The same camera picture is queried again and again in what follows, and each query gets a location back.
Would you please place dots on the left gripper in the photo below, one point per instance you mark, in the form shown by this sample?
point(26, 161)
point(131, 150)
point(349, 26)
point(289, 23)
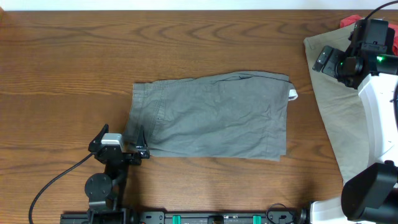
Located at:
point(142, 151)

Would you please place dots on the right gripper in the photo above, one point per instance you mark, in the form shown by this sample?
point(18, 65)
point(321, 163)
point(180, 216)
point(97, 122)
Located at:
point(330, 68)

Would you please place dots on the grey shorts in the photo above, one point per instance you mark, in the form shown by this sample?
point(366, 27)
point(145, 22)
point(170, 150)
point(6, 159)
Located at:
point(240, 114)

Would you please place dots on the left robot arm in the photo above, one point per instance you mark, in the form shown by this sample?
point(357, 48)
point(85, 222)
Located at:
point(105, 190)

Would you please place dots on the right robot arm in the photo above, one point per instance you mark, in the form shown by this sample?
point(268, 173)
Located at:
point(371, 195)

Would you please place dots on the red garment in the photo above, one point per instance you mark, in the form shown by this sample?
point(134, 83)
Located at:
point(354, 18)

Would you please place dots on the beige khaki shorts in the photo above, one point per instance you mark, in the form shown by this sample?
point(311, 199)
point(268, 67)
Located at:
point(340, 107)

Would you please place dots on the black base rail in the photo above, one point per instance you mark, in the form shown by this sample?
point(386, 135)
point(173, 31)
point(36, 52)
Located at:
point(277, 216)

